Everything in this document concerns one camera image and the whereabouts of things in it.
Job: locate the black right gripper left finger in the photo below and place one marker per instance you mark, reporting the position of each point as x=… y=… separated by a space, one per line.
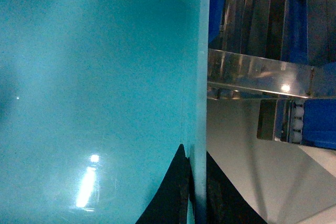
x=170 y=202

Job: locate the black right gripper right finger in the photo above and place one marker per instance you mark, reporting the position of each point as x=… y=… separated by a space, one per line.
x=224 y=202

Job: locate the turquoise plastic bin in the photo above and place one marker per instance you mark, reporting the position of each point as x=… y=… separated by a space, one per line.
x=96 y=98

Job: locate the white roller track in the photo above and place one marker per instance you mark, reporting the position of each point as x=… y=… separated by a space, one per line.
x=296 y=122

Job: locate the stainless steel shelf rail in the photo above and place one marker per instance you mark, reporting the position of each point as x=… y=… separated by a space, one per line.
x=252 y=74

